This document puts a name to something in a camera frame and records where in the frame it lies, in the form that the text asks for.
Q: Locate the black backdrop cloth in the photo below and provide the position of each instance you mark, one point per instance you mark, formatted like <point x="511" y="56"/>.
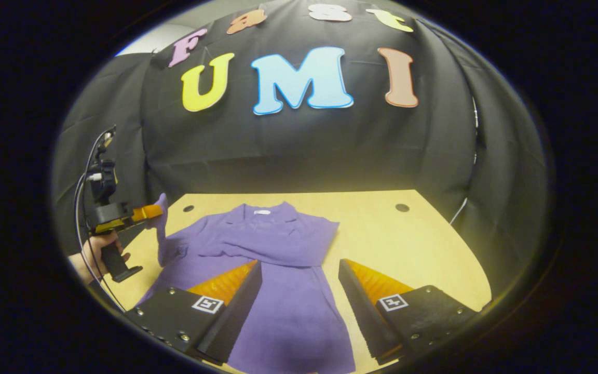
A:
<point x="288" y="145"/>

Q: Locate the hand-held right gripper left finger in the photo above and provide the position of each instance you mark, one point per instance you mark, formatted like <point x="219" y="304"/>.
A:
<point x="234" y="311"/>

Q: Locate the purple button-up garment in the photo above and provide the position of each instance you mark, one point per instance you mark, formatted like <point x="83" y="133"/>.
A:
<point x="288" y="291"/>

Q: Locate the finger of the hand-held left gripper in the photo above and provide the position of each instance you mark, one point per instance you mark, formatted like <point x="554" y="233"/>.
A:
<point x="147" y="213"/>

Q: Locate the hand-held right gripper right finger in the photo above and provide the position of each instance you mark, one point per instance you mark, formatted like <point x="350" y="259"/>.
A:
<point x="364" y="311"/>

